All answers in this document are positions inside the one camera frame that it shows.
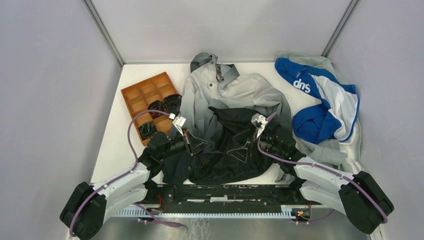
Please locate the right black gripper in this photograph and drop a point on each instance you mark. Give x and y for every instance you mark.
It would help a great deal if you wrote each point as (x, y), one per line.
(249, 135)

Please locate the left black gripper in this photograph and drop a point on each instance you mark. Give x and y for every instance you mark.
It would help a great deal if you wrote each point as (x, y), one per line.
(193, 145)

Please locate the grey black zip jacket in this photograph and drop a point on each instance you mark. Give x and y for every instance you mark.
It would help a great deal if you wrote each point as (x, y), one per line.
(217, 102)

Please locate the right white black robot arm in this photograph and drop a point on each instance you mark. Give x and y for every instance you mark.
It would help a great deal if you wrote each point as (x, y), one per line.
(356, 195)

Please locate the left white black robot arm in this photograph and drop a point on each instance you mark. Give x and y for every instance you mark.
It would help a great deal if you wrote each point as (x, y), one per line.
(91, 204)

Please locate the blue white jacket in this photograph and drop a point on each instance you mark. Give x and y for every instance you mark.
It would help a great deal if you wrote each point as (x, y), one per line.
(335, 114)

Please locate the orange compartment tray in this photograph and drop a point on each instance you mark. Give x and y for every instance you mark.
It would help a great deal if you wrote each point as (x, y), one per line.
(138, 96)

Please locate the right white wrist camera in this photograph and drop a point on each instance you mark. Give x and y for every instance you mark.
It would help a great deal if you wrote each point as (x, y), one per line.
(260, 122)

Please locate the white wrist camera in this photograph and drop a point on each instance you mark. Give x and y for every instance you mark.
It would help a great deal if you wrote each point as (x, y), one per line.
(260, 122)
(178, 122)

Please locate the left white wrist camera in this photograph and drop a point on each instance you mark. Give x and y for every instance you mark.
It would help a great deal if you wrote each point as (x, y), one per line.
(178, 122)

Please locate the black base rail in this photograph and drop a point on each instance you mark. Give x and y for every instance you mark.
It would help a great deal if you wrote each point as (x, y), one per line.
(223, 199)

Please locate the white slotted cable duct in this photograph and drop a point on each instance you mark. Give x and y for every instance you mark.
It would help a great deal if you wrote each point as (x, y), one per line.
(136, 212)

